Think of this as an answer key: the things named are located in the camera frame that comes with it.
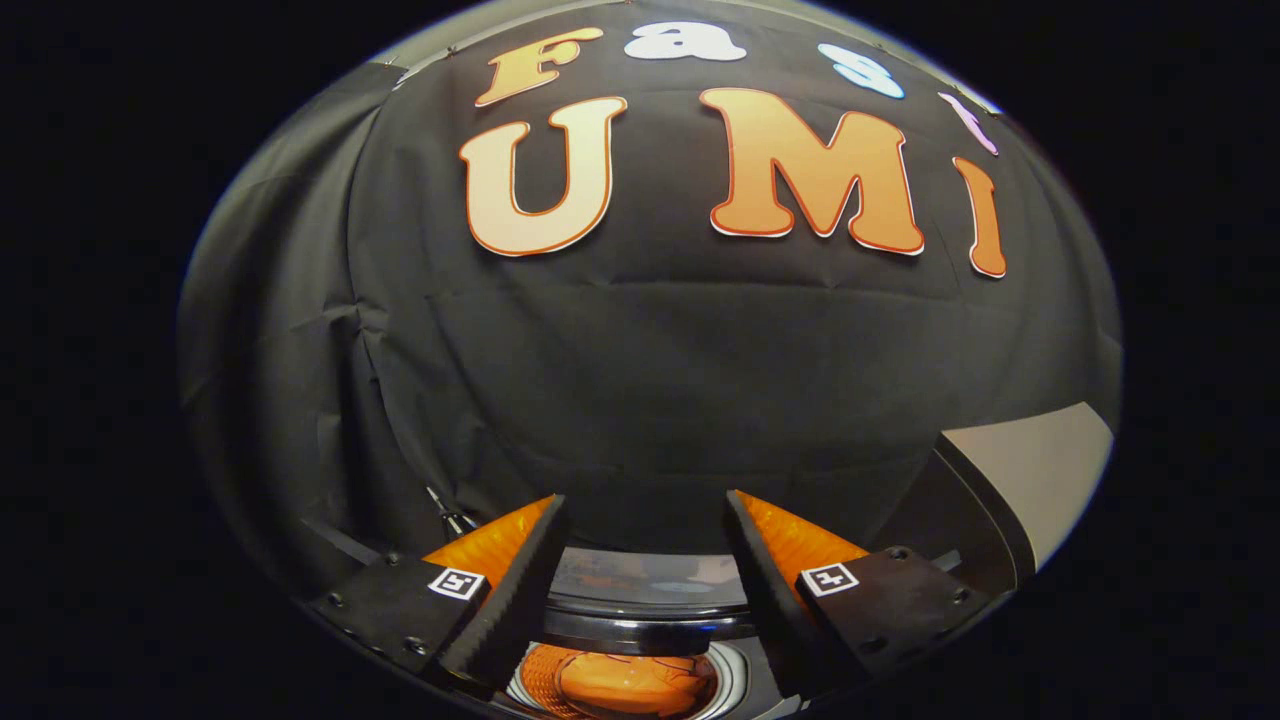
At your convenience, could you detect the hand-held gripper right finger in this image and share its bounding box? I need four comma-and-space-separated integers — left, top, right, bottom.
725, 489, 993, 701

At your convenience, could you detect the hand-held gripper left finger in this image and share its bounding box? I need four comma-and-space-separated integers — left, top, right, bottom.
305, 493, 573, 693

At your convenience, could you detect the yellow polo shirt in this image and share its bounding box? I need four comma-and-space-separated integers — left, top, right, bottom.
555, 650, 719, 717

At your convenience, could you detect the black backdrop cloth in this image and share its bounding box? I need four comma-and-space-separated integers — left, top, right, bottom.
178, 0, 1123, 621

